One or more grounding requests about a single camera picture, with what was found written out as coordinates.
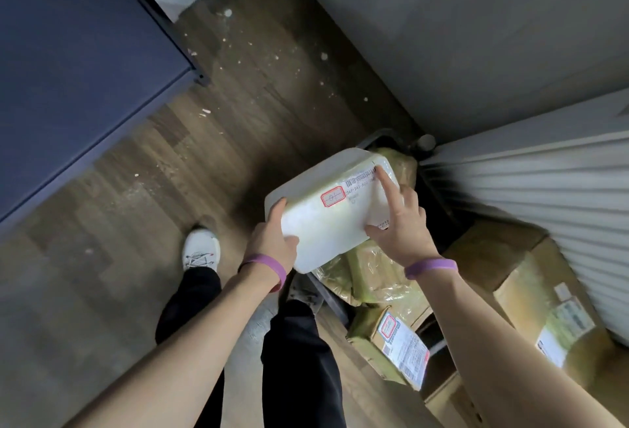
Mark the person's left forearm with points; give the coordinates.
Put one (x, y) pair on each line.
(186, 359)

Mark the person's right forearm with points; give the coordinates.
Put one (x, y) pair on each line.
(491, 359)

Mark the black plastic crate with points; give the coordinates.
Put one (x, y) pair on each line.
(437, 211)

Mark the white radiator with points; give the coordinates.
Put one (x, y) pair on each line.
(540, 187)

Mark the white sneaker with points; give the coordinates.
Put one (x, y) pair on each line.
(201, 248)
(304, 290)

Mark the grey radiator valve cap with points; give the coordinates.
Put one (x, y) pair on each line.
(426, 142)

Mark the pile of cardboard boxes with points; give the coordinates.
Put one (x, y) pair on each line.
(521, 285)

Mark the grey metal shelving unit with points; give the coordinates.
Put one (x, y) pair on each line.
(73, 73)

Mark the black trousers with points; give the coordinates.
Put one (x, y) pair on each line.
(300, 373)

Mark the small green labelled parcel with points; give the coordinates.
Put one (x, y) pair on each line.
(388, 344)

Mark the person's right hand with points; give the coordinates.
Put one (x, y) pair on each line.
(408, 236)

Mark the purple wristband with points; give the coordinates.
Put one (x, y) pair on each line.
(430, 266)
(268, 265)

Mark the person's left hand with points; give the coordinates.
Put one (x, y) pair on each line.
(270, 243)

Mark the white plastic parcel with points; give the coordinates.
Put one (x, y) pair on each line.
(324, 226)

